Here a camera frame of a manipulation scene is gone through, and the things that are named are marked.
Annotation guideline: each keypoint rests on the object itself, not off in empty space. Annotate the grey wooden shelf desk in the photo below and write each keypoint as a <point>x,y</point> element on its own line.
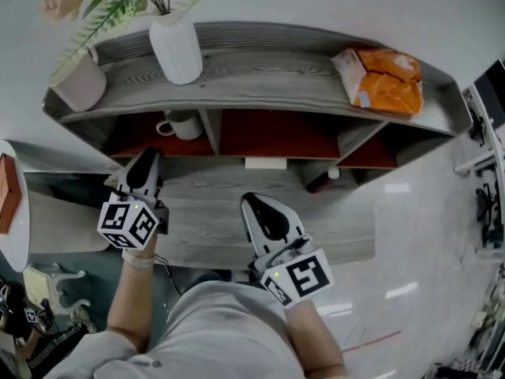
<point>268,77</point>

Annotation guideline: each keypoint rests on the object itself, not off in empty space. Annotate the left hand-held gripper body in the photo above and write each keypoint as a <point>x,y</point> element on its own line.
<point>126,223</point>

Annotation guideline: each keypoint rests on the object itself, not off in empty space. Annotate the white workbench with equipment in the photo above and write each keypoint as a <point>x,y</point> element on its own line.
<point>487,196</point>

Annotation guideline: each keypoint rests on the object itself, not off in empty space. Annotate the person's dark trousers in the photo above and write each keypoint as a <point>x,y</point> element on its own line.
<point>209,280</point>

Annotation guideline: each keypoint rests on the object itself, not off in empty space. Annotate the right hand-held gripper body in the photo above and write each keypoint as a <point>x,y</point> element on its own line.
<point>304,276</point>

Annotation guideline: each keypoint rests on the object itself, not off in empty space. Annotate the orange plastic packet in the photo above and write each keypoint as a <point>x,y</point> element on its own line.
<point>388,85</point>

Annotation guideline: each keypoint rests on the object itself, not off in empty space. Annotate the red floor tape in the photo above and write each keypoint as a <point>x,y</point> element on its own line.
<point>375,341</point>

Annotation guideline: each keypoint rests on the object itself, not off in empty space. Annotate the dark red bottle white cap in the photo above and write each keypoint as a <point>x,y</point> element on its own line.
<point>319,182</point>

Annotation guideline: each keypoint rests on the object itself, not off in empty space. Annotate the black monitor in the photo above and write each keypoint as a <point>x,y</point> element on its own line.
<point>493,97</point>

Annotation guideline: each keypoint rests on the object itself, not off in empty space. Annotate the person's left forearm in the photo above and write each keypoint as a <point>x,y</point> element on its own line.
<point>132,302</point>

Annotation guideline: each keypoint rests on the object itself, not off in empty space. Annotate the person's right forearm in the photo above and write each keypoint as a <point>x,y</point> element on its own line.
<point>315,338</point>

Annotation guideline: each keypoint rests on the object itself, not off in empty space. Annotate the pale pink cylinder pot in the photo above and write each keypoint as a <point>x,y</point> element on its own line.
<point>79,81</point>

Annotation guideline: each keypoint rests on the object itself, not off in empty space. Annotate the artificial flower bouquet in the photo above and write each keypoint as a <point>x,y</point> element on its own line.
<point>114,2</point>

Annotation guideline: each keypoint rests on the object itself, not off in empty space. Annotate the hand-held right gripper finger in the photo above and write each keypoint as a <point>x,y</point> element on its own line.
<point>252,231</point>
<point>295,225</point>

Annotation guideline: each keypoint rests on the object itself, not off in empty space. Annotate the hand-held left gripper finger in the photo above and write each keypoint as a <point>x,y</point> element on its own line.
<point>122,180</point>
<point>157,180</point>

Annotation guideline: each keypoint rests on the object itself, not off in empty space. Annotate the white wristband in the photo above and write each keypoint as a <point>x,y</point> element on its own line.
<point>139,260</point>

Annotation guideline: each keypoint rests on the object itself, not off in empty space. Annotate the small white box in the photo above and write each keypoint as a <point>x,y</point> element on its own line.
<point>265,163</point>

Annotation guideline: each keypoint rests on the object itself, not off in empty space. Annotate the grey wood-grain table top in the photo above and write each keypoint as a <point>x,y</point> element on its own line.
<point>213,219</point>

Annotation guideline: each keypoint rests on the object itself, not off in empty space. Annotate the white round pedestal table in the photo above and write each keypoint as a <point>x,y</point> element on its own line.
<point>51,223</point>

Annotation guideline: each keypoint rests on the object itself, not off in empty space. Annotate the white mug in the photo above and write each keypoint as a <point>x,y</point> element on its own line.
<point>187,126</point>

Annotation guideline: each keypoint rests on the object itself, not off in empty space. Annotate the ornate white stool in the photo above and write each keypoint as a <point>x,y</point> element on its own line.
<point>47,290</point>

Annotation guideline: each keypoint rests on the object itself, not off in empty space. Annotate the brown wooden tissue box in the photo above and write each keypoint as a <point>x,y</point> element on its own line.
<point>8,196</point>

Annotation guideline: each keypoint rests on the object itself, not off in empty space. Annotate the person's white shirt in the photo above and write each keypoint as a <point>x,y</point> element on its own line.
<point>221,338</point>

